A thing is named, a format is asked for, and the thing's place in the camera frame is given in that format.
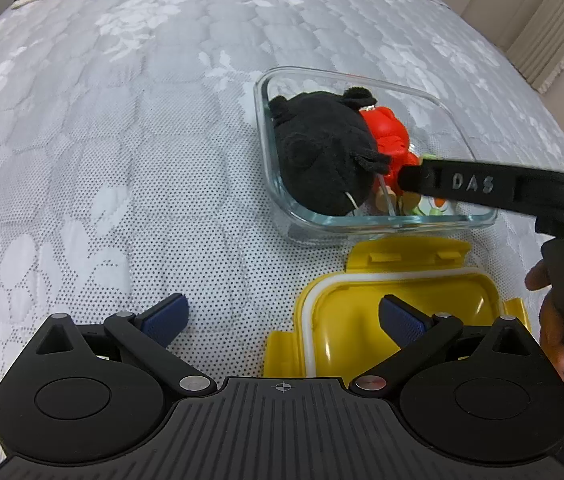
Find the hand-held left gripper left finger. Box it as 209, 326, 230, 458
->
36, 294, 217, 397

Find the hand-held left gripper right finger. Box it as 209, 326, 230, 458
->
349, 296, 543, 398

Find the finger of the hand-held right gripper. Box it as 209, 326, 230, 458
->
398, 159, 438, 197

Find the red figurine toy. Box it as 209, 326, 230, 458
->
359, 106, 420, 196

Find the yellow container lid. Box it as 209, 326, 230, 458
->
263, 239, 533, 378

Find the clear glass container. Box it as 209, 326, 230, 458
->
253, 66, 499, 247

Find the black plush toy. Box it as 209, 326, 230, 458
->
268, 87, 393, 217

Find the person's right hand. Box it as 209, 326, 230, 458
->
526, 259, 564, 386

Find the grey floral mattress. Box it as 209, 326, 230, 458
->
0, 0, 564, 381

